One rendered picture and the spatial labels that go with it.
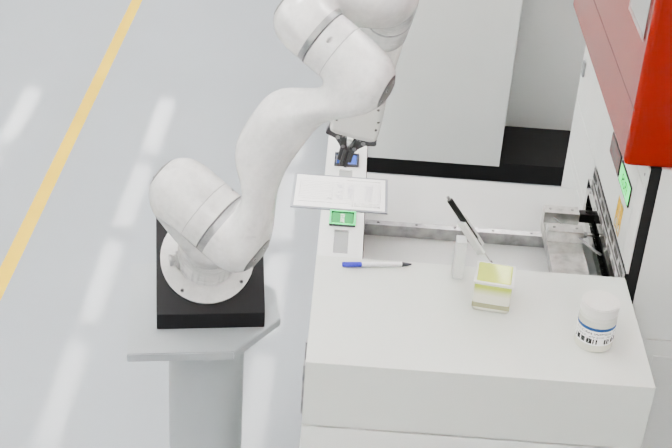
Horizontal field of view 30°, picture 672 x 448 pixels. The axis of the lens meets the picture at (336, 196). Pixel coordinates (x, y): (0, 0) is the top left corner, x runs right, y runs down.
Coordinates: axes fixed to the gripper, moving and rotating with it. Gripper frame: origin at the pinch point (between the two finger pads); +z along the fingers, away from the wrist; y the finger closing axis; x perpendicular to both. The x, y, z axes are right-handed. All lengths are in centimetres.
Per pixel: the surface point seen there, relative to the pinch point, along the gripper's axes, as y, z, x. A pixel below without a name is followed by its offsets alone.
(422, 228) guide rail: -23.9, 22.3, -17.0
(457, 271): -26.0, 8.1, 20.0
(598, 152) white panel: -59, -2, -29
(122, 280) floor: 45, 124, -109
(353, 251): -6.2, 14.6, 12.1
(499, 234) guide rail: -41.2, 18.7, -16.9
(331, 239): -1.6, 15.5, 8.1
